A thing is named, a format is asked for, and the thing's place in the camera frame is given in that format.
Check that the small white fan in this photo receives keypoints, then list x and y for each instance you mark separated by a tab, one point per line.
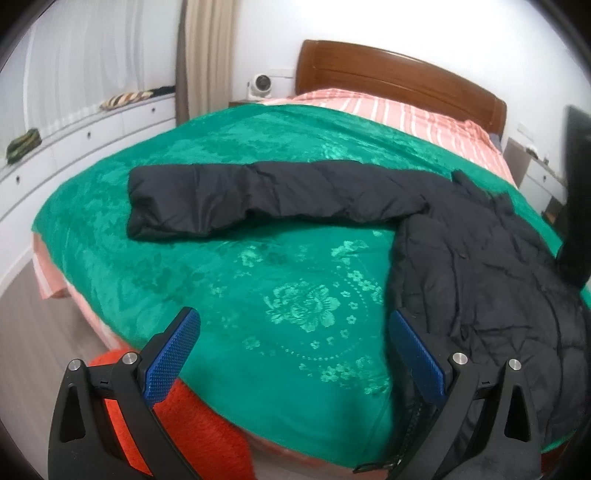
260	86

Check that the green floral blanket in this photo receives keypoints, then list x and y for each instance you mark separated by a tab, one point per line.
277	258

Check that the small dark object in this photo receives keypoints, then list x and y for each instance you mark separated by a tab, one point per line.
535	152

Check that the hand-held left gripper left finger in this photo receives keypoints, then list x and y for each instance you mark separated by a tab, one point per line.
173	355

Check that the white drawer cabinet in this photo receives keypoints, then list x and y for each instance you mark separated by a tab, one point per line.
92	134

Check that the white wall socket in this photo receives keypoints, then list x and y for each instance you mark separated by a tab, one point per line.
524	128
279	74

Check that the black cloth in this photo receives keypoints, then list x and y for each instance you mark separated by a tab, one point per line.
164	90

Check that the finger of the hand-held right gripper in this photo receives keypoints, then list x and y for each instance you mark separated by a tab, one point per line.
579	194

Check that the camouflage cloth bundle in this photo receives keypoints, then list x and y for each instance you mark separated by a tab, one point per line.
23	145

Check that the brown wooden headboard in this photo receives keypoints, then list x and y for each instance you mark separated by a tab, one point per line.
392	69

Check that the orange fuzzy rug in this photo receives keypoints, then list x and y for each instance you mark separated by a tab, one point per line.
203	438

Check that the white sheer curtain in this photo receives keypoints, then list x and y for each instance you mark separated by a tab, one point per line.
92	60

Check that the dark wooden nightstand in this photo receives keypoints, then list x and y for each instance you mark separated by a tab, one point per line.
240	102

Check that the beige curtain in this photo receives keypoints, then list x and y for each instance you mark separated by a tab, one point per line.
210	55

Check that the black puffer jacket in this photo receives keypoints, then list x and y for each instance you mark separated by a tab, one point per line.
461	258

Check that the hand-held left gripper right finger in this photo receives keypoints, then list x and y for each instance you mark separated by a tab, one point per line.
415	355

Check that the grey blue pillow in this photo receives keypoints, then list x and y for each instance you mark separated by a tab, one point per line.
497	139

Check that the white nightstand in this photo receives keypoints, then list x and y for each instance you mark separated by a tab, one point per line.
540	177

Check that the striped cushion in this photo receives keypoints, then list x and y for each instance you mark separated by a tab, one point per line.
124	99

